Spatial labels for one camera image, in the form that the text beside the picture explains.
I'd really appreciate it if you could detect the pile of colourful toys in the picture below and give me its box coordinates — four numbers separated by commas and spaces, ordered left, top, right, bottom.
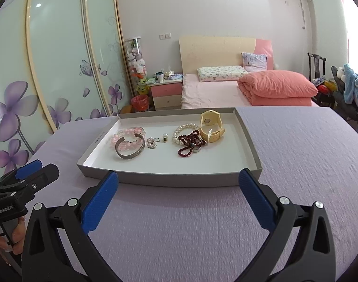
317, 78, 336, 93

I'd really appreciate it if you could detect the yellow green plush toy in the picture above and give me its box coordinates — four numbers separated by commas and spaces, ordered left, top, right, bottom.
136, 78, 148, 95

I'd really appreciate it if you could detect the silver bangle bracelet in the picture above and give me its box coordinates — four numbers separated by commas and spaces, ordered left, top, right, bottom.
114, 133, 146, 161

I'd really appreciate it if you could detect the lavender table cloth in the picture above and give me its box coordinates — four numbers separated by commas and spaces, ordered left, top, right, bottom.
0, 106, 358, 282

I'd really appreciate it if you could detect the pink bead bracelet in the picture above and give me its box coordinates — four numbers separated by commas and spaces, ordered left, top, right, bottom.
112, 126, 146, 152

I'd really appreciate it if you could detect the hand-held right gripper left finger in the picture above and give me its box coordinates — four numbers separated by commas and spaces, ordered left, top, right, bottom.
22, 170, 121, 282

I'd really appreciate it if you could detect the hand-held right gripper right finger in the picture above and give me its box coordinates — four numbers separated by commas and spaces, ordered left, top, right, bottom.
238, 168, 336, 282

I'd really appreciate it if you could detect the trash bin with red liner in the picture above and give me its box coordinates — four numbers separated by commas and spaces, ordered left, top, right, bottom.
130, 95, 149, 113

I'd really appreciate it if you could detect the person's left hand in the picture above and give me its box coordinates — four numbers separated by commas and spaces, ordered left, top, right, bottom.
0, 217, 25, 264

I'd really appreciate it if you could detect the pink white nightstand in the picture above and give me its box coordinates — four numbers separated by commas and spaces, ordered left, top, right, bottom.
147, 78, 184, 111

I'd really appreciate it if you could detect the cream pink headboard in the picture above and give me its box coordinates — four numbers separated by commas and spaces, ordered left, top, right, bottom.
179, 36, 273, 75

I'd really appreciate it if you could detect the pink bed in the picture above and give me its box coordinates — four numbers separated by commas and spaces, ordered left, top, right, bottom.
180, 73, 320, 110

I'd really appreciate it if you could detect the white printed pillow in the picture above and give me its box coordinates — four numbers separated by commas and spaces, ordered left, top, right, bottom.
197, 65, 248, 83

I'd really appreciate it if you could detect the white grey cardboard box tray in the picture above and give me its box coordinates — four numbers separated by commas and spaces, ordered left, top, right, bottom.
76, 107, 262, 188

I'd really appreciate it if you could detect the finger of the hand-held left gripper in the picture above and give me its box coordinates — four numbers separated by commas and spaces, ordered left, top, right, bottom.
22, 164, 60, 194
16, 159, 43, 180

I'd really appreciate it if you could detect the grey chair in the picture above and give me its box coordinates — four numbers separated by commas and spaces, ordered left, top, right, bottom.
330, 66, 358, 121

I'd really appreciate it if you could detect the flower print sliding wardrobe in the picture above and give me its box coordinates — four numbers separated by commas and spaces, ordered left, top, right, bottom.
0, 0, 132, 183

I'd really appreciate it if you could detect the plush toy display tower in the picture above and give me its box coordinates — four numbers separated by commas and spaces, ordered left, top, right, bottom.
125, 37, 148, 96

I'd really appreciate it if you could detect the blue plush garment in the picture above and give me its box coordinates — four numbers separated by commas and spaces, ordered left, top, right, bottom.
342, 63, 358, 136

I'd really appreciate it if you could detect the purple floral pillow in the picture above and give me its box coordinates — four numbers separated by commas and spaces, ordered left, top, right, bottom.
241, 52, 268, 72

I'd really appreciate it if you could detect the cream wrist watch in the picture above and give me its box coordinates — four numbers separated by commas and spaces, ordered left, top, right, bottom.
199, 110, 226, 144

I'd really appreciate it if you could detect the air conditioner pipe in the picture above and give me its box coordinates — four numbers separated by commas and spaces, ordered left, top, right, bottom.
298, 0, 311, 30

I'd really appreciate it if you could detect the dark wooden chair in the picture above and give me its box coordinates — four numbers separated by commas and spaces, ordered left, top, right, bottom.
307, 52, 326, 80

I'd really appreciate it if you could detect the dark red bead bracelet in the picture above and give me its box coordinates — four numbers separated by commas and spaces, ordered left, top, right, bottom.
177, 129, 206, 157

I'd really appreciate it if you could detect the folded pink quilt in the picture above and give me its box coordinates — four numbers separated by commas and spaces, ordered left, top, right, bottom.
237, 70, 319, 107

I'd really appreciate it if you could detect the white pearl bracelet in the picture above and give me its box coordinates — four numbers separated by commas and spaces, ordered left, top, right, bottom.
171, 123, 201, 147

